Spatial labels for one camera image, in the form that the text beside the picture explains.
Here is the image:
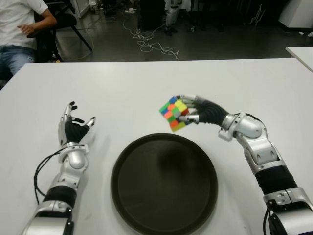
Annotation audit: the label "black cabinet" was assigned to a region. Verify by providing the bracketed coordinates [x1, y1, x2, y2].
[139, 0, 167, 31]

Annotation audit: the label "grey folded metal stand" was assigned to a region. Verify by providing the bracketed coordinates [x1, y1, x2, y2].
[249, 3, 266, 25]

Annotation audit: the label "right arm black cables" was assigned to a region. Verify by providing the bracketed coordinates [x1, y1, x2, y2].
[263, 205, 274, 235]

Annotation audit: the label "tangled white floor cable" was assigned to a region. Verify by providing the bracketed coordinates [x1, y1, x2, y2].
[122, 17, 180, 61]

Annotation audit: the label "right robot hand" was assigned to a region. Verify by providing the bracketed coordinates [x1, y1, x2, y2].
[176, 94, 230, 129]

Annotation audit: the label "dark brown round plate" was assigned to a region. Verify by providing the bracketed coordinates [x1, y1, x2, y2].
[110, 132, 219, 235]

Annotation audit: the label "seated person in white shirt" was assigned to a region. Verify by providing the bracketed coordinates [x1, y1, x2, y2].
[0, 0, 58, 84]

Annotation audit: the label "white glass-front cabinet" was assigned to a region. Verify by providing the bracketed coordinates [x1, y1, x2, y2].
[71, 0, 90, 18]

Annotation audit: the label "white side table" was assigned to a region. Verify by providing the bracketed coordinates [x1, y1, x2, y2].
[285, 46, 313, 73]

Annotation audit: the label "arm black cables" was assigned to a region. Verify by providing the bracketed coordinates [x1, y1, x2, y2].
[263, 205, 274, 235]
[34, 149, 66, 205]

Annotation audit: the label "black office chair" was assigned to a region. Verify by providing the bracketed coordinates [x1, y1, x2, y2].
[26, 3, 94, 62]

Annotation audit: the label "left arm black cables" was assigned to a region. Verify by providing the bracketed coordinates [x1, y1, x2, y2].
[34, 149, 66, 205]

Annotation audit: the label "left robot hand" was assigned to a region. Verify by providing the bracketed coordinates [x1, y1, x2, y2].
[57, 101, 97, 146]

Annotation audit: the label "white machine housing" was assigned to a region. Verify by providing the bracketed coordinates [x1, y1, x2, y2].
[278, 0, 313, 33]

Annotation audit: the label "multicoloured Rubik's cube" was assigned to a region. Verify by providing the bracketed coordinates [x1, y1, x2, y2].
[158, 96, 193, 133]

